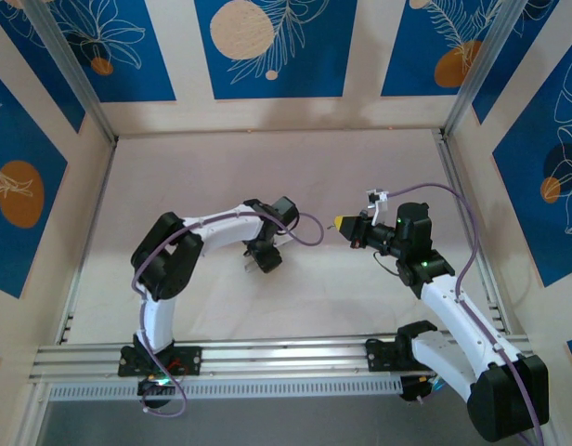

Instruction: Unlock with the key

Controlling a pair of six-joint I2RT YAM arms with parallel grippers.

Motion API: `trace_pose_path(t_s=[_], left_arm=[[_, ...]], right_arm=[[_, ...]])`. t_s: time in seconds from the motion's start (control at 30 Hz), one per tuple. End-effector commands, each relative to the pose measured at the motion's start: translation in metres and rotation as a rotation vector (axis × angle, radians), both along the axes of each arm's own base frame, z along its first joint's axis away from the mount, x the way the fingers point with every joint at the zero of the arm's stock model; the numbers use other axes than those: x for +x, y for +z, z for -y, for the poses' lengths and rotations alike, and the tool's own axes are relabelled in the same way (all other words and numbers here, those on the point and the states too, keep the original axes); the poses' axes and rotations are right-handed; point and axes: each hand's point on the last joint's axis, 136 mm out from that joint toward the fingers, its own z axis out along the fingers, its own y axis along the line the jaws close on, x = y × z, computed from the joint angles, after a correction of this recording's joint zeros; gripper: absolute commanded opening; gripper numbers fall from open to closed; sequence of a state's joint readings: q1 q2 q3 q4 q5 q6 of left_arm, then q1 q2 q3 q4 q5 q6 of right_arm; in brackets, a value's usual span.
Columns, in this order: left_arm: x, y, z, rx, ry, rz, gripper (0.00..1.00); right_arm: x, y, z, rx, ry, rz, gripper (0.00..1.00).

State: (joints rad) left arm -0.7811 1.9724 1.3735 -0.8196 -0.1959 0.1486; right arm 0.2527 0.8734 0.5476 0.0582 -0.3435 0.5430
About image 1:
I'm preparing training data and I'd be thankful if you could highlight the black connector module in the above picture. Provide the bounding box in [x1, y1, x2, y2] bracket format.
[136, 376, 176, 411]
[399, 374, 443, 404]

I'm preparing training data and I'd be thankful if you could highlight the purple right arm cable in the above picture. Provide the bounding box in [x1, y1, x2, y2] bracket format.
[386, 183, 547, 446]

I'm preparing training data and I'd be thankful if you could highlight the aluminium side rail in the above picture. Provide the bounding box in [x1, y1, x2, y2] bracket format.
[58, 138, 118, 348]
[433, 130, 513, 335]

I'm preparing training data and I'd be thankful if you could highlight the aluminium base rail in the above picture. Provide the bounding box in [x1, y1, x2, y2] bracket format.
[29, 332, 541, 383]

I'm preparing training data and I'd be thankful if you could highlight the white slotted cable duct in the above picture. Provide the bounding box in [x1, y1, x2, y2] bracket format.
[47, 374, 404, 401]

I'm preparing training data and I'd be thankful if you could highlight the aluminium corner post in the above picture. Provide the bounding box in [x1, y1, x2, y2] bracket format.
[443, 0, 524, 138]
[23, 0, 119, 145]

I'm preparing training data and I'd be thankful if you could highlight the aluminium frame leg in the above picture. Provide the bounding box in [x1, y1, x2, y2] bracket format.
[14, 378, 53, 446]

